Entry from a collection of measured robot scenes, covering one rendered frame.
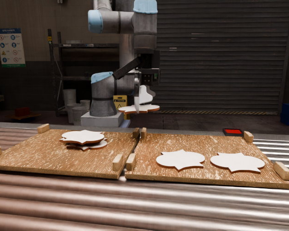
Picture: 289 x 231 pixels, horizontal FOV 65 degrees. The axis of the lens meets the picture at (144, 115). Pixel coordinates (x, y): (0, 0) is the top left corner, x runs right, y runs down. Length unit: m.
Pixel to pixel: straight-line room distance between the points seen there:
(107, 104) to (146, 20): 0.59
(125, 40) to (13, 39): 5.38
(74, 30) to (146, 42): 5.10
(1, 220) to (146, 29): 0.61
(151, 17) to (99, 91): 0.57
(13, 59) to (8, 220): 6.04
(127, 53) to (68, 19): 4.73
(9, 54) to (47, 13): 1.37
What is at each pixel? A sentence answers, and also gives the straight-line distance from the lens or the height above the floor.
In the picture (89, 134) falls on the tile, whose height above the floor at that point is 0.97.
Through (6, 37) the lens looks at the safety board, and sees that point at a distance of 6.56.
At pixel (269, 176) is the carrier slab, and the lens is 0.67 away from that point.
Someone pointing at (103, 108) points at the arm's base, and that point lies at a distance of 1.21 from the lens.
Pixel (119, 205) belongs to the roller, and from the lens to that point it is 0.53.
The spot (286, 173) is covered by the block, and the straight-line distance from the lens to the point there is 0.66.
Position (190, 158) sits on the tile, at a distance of 0.68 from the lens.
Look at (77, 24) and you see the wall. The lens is 5.80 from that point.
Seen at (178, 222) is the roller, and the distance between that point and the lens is 0.48.
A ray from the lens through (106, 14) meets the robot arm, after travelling 0.85.
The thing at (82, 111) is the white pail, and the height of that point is 0.33.
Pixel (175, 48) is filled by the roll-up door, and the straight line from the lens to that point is 5.40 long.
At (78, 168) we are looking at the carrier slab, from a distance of 0.65.
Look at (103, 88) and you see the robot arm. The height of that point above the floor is 1.09.
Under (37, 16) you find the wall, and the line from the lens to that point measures 6.21.
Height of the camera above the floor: 1.22
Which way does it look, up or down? 13 degrees down
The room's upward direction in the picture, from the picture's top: straight up
